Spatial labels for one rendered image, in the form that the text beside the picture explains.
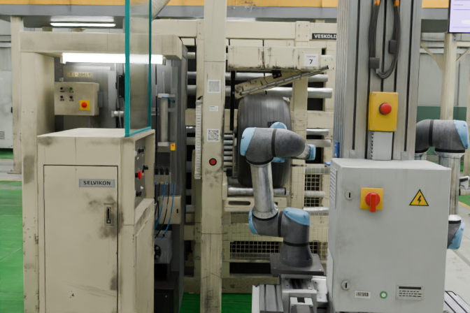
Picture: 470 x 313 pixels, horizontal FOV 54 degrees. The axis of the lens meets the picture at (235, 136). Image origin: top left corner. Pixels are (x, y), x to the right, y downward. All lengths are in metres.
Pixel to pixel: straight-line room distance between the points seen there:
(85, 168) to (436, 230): 1.34
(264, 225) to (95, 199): 0.72
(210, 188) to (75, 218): 1.00
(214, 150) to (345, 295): 1.44
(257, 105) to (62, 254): 1.29
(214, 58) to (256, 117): 0.44
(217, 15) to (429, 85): 10.38
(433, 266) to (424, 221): 0.15
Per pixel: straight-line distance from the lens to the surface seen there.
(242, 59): 3.01
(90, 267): 2.10
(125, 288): 2.10
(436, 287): 1.64
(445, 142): 2.06
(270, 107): 2.64
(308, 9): 8.43
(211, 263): 2.91
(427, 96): 12.79
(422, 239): 1.58
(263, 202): 1.99
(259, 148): 1.82
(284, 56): 3.04
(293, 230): 2.04
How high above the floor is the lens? 1.42
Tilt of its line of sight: 4 degrees down
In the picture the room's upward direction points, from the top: 1 degrees clockwise
